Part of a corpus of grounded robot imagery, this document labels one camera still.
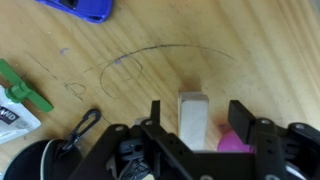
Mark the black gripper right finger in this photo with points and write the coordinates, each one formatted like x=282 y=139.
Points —
x=241 y=118

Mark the pink ball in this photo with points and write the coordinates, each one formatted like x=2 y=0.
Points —
x=231 y=143

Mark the white toy package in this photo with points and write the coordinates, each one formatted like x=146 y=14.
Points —
x=16 y=116

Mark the light wooden block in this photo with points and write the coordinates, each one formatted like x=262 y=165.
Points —
x=193 y=120

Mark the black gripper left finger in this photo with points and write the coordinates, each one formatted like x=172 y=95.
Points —
x=156 y=111

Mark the blue toy car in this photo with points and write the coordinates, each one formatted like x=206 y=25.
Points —
x=90 y=8

